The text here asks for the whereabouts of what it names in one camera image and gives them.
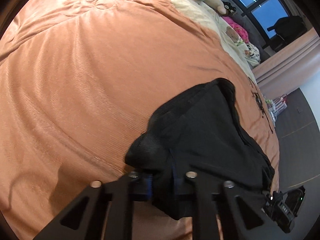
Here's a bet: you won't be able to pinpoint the black pants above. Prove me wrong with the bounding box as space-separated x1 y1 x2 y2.
125 78 274 220

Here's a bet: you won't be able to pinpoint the orange bed blanket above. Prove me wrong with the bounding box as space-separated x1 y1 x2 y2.
1 0 279 239

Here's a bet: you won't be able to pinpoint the right pink curtain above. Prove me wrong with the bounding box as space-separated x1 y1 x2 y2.
253 28 319 99

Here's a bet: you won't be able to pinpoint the brown teddy bear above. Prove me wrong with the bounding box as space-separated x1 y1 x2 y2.
226 26 239 43

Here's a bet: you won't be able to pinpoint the pink plush blanket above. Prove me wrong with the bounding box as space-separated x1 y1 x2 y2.
222 16 249 43

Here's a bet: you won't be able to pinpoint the cream bed sheet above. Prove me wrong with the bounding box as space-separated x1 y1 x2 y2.
169 0 260 69

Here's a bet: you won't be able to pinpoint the black bear plush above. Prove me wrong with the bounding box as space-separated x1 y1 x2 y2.
223 1 236 17

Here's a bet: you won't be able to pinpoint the hanging black garment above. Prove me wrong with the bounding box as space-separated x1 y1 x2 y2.
267 16 307 43

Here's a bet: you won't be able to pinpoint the beige plush toy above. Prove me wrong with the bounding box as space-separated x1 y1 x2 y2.
197 0 227 15

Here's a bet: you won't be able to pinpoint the dark framed window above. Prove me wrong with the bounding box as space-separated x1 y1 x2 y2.
207 0 308 53

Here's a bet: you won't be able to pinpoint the black cable on bed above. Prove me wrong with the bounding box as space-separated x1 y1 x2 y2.
247 76 274 133

